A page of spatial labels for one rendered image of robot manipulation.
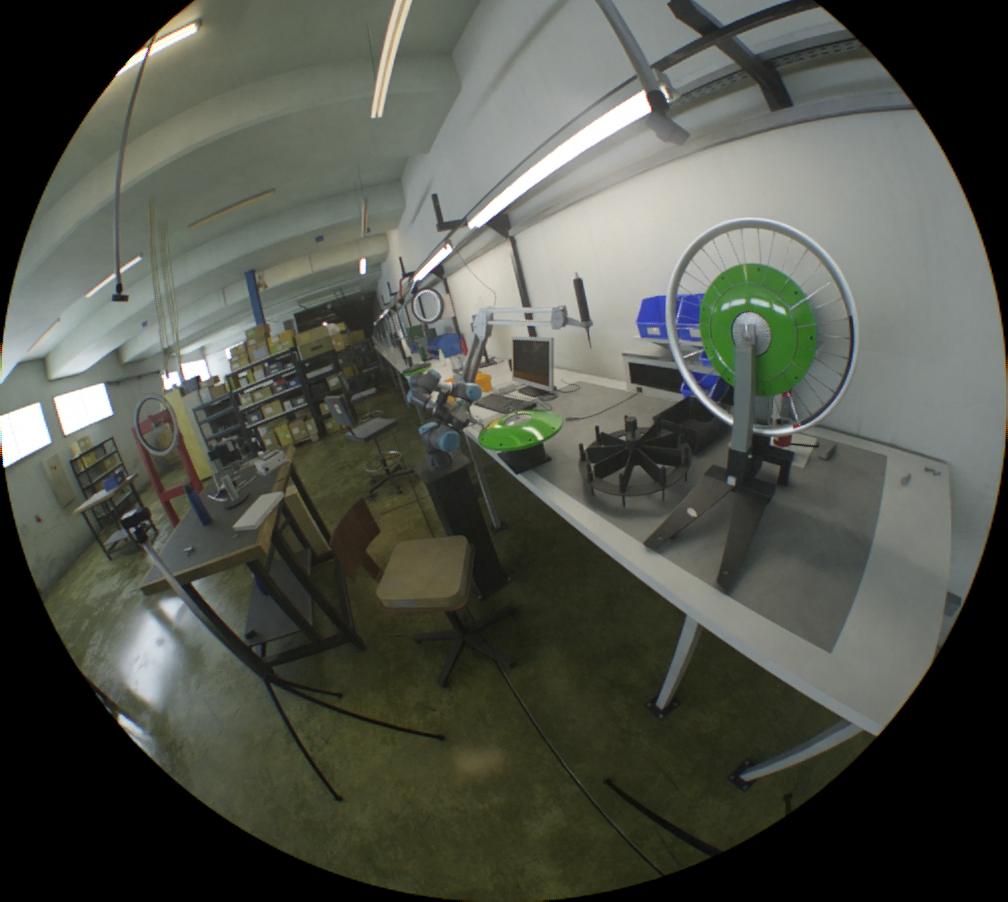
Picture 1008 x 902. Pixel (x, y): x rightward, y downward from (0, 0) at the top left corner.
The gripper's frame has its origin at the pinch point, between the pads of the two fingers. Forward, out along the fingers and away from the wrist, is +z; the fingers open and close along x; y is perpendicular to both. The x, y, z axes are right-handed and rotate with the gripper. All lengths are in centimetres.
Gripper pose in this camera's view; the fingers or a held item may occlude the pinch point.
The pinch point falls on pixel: (483, 425)
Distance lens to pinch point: 123.8
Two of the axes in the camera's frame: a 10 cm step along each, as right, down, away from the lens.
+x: -3.0, 3.5, -8.9
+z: 8.9, 4.4, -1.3
